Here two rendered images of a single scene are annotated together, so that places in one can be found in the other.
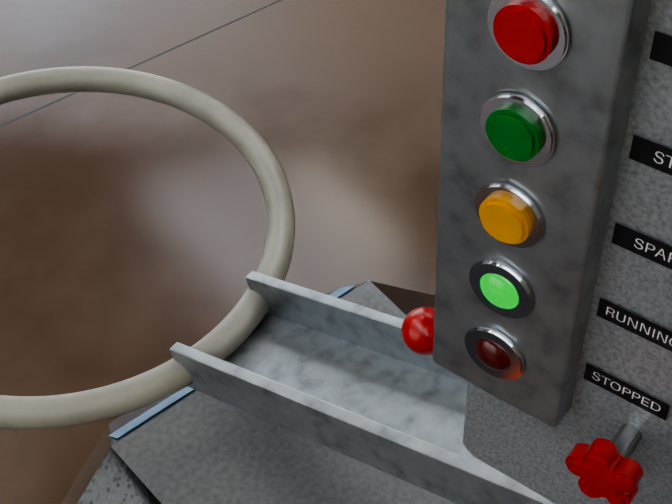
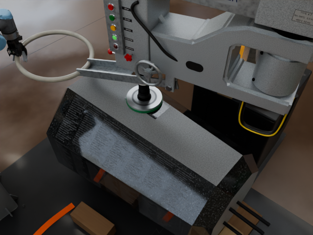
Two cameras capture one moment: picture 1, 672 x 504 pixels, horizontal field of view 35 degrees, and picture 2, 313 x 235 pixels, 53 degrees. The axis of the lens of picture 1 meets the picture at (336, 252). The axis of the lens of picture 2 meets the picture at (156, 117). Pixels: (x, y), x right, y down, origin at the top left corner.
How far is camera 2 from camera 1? 1.01 m
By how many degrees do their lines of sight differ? 8
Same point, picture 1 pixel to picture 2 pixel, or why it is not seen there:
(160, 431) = (75, 85)
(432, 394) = (116, 70)
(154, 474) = (75, 90)
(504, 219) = (112, 27)
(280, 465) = (95, 87)
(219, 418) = (85, 82)
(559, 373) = (122, 46)
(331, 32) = (100, 31)
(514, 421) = (120, 58)
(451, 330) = (111, 44)
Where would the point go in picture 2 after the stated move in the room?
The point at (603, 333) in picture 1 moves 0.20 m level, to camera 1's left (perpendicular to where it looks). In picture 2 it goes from (125, 41) to (82, 46)
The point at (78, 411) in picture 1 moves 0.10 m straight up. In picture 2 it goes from (63, 78) to (58, 65)
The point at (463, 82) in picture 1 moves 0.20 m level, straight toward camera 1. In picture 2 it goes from (106, 13) to (103, 40)
